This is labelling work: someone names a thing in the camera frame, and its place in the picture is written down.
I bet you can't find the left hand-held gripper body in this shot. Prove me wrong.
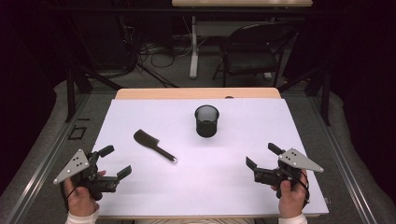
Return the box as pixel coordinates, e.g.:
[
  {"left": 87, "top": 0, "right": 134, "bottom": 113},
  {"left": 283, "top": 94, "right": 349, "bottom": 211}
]
[{"left": 52, "top": 148, "right": 120, "bottom": 202}]

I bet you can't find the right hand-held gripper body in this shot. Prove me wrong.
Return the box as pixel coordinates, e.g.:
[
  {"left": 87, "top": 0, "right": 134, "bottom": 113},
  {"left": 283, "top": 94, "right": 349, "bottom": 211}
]
[{"left": 253, "top": 147, "right": 325, "bottom": 200}]

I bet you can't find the black comb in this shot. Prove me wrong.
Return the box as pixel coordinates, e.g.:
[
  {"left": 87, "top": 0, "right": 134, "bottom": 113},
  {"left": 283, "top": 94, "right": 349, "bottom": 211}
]
[{"left": 133, "top": 129, "right": 178, "bottom": 164}]

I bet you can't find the black mesh pen cup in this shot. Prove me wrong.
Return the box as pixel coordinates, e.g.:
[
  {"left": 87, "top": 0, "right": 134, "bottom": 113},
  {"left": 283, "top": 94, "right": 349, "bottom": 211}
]
[{"left": 194, "top": 105, "right": 220, "bottom": 138}]

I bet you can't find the person's left hand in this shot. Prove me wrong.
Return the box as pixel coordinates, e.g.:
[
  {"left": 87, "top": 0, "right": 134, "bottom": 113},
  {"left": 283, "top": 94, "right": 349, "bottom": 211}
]
[{"left": 64, "top": 169, "right": 106, "bottom": 217}]

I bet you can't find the person's right hand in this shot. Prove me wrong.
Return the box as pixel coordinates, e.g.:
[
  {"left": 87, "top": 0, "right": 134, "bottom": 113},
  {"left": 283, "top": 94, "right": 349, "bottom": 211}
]
[{"left": 270, "top": 169, "right": 311, "bottom": 218}]

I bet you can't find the white table mat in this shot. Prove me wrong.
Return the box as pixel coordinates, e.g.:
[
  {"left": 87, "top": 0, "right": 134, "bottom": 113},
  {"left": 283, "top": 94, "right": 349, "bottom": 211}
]
[{"left": 92, "top": 98, "right": 330, "bottom": 217}]

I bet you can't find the black folding chair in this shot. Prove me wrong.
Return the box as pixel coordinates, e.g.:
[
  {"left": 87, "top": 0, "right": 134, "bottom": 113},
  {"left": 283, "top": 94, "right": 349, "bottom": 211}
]
[{"left": 212, "top": 21, "right": 297, "bottom": 88}]

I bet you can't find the desk with white legs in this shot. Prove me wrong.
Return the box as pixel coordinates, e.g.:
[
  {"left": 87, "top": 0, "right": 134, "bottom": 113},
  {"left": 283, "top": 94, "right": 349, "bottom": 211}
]
[{"left": 171, "top": 0, "right": 314, "bottom": 79}]

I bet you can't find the left hand-held gripper cable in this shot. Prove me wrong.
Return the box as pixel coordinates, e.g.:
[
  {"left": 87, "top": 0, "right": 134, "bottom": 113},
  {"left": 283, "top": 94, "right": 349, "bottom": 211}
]
[{"left": 60, "top": 181, "right": 78, "bottom": 210}]

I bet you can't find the hand-held gripper cable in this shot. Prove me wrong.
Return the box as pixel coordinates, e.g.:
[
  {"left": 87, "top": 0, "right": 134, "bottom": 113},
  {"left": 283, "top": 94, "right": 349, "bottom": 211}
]
[
  {"left": 60, "top": 181, "right": 78, "bottom": 210},
  {"left": 292, "top": 171, "right": 312, "bottom": 209}
]

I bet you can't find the right hand-held gripper cable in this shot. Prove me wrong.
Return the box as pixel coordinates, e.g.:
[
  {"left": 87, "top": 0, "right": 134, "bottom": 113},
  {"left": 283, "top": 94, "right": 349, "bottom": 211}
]
[{"left": 292, "top": 171, "right": 312, "bottom": 209}]

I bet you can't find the grey metal floor rail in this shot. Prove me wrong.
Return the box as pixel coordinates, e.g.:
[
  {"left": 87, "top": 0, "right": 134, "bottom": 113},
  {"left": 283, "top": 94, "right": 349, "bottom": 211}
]
[
  {"left": 307, "top": 96, "right": 379, "bottom": 224},
  {"left": 4, "top": 92, "right": 92, "bottom": 224}
]

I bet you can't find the black metal frame stand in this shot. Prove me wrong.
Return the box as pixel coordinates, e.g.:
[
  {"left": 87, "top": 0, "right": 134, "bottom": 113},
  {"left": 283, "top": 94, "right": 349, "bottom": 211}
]
[
  {"left": 278, "top": 66, "right": 332, "bottom": 126},
  {"left": 64, "top": 66, "right": 124, "bottom": 123}
]

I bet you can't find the bundle of floor cables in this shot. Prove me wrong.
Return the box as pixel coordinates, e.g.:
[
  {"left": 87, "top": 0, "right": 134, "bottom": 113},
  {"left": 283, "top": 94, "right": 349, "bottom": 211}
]
[{"left": 120, "top": 15, "right": 194, "bottom": 70}]

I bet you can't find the black horizontal frame bar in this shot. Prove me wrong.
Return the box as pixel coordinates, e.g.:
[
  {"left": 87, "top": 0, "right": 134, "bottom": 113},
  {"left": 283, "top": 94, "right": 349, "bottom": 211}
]
[{"left": 46, "top": 7, "right": 328, "bottom": 15}]

